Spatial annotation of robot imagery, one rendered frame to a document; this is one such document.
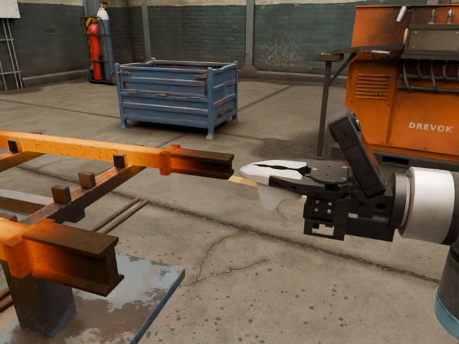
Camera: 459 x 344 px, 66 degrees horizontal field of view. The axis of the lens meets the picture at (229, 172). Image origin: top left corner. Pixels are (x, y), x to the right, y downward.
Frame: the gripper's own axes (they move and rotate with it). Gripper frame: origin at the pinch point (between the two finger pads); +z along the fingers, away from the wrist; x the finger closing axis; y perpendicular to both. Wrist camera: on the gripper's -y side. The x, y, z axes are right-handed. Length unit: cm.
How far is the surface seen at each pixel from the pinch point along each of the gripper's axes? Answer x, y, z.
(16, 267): -26.8, 0.9, 13.4
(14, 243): -26.4, -1.4, 13.4
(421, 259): 131, 94, -58
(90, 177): -10.4, -0.2, 18.4
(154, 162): -1.5, 0.4, 14.1
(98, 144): -0.2, -0.8, 24.8
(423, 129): 267, 61, -72
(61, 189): -15.1, -0.5, 18.8
